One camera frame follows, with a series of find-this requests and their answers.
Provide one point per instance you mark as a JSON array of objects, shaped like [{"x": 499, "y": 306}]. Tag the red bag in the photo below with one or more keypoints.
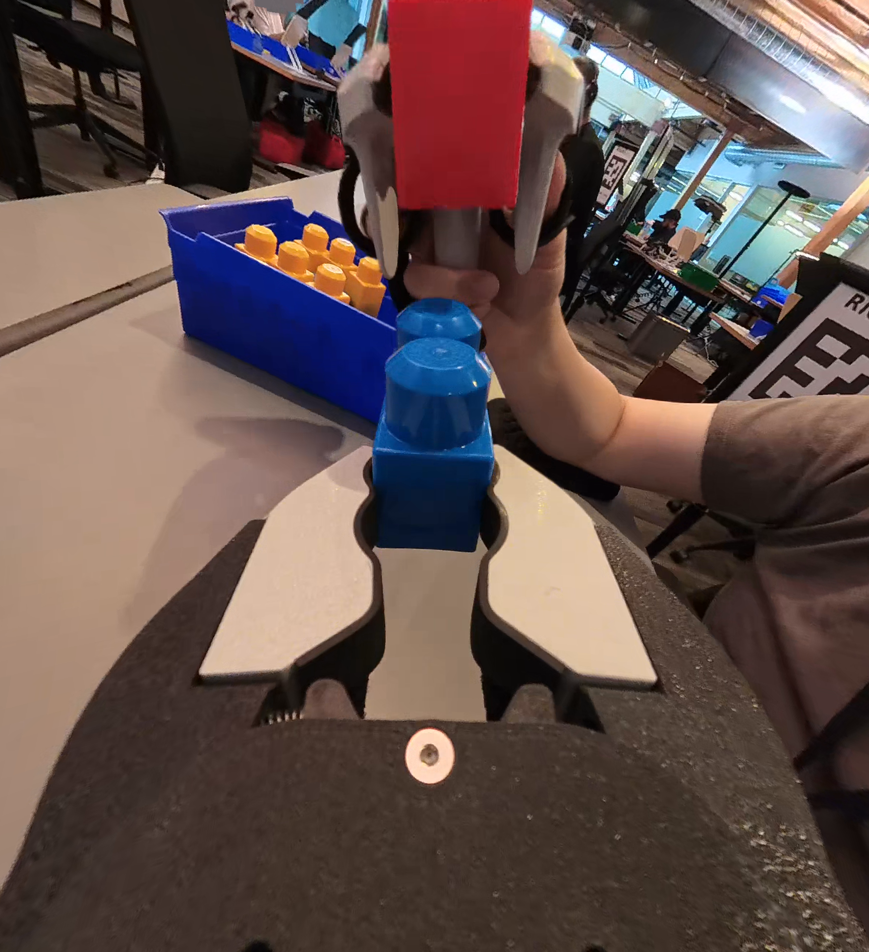
[
  {"x": 282, "y": 141},
  {"x": 326, "y": 149}
]

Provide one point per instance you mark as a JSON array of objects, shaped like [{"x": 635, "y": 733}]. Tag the blue mega block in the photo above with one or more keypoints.
[{"x": 427, "y": 506}]

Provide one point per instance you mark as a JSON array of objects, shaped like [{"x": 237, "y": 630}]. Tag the grey trash can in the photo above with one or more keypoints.
[{"x": 657, "y": 338}]

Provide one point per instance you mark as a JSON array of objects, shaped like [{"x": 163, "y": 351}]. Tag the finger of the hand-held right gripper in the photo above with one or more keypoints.
[
  {"x": 367, "y": 134},
  {"x": 557, "y": 97}
]

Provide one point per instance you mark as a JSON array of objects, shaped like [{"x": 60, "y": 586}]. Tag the green plastic bin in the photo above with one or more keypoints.
[{"x": 702, "y": 275}]

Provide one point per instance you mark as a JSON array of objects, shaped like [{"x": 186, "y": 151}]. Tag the black office chair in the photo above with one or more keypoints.
[
  {"x": 77, "y": 44},
  {"x": 189, "y": 97}
]

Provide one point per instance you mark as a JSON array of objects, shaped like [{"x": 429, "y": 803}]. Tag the person's right hand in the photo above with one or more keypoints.
[{"x": 523, "y": 305}]

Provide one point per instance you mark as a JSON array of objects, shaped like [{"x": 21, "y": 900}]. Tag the blue plastic bin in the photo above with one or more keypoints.
[
  {"x": 256, "y": 44},
  {"x": 271, "y": 335}
]

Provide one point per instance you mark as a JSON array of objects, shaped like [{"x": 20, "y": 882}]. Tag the black floor lamp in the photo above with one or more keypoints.
[{"x": 793, "y": 188}]

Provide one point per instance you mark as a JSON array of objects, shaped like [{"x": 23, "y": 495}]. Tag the orange three-stud mega block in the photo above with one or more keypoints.
[
  {"x": 293, "y": 260},
  {"x": 366, "y": 290}
]

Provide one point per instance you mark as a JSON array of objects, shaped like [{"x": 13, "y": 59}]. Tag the red mega block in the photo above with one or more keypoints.
[{"x": 456, "y": 111}]

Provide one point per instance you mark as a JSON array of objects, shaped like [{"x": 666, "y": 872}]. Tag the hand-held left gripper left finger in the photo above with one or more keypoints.
[{"x": 308, "y": 587}]

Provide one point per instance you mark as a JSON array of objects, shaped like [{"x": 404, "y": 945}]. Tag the black swivel chair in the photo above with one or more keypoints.
[{"x": 691, "y": 520}]

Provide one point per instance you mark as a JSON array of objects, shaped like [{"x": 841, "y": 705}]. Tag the black wrist rest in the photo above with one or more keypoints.
[{"x": 516, "y": 439}]

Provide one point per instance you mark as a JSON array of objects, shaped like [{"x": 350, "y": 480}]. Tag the brown cardboard box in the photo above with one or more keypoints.
[{"x": 668, "y": 383}]

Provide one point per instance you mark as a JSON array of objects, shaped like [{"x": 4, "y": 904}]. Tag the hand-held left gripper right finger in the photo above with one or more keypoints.
[{"x": 561, "y": 587}]

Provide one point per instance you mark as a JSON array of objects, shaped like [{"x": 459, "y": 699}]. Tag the black framed marker sign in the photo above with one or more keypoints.
[{"x": 836, "y": 357}]

